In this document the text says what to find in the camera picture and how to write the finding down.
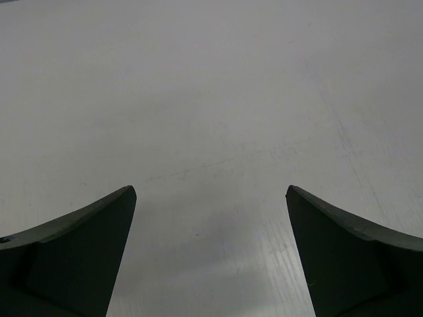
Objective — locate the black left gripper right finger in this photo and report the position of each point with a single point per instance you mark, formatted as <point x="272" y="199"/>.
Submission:
<point x="353" y="266"/>

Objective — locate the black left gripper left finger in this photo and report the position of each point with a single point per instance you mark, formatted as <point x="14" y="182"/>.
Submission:
<point x="69" y="265"/>

